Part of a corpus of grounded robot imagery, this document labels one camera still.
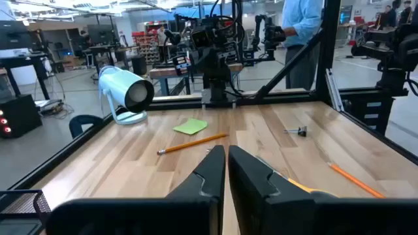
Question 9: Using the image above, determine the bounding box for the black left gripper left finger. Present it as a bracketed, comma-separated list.
[45, 144, 227, 235]

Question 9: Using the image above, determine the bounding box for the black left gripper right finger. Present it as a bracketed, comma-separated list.
[228, 145, 418, 235]

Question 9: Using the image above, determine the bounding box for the orange pencil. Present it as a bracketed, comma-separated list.
[156, 132, 229, 156]
[327, 162, 387, 200]

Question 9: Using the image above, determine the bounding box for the green sticky note pad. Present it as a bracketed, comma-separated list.
[172, 117, 209, 136]

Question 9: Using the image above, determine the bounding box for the black binder clip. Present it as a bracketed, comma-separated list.
[283, 125, 308, 138]

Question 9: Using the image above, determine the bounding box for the black mesh desk organizer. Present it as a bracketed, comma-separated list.
[0, 189, 52, 235]

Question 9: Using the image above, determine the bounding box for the black office desk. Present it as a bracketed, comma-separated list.
[0, 48, 52, 101]

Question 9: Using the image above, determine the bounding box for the person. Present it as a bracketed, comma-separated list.
[155, 25, 168, 63]
[281, 0, 325, 91]
[398, 0, 414, 26]
[375, 5, 398, 31]
[79, 30, 94, 50]

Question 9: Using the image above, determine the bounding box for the wooden top workbench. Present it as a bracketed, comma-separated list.
[149, 63, 244, 97]

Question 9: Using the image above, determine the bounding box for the red parts shelf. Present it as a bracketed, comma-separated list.
[131, 30, 161, 65]

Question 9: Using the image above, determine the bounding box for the black trash bin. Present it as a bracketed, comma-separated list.
[131, 55, 148, 77]

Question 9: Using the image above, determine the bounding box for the black monitor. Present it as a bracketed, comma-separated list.
[0, 20, 33, 50]
[86, 23, 115, 46]

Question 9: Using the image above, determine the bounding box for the black drawer cabinet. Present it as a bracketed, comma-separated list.
[339, 87, 410, 135]

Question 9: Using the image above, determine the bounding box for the dark blue chair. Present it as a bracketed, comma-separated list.
[68, 114, 105, 139]

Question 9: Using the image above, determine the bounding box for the black background robot station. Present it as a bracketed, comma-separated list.
[351, 5, 418, 99]

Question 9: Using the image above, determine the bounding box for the black computer tower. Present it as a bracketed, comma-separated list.
[0, 94, 44, 139]

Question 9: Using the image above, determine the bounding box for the black aluminium table frame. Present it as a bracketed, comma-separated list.
[8, 0, 418, 192]

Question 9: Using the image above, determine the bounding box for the silver hinge bracket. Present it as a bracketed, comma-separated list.
[325, 68, 345, 112]

